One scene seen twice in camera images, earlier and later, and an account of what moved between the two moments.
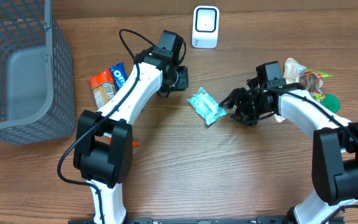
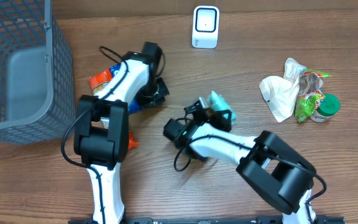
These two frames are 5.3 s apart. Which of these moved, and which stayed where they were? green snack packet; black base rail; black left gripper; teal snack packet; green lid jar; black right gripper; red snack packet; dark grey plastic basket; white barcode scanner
Moved: black right gripper; black left gripper; teal snack packet
Stayed: white barcode scanner; dark grey plastic basket; red snack packet; green snack packet; black base rail; green lid jar
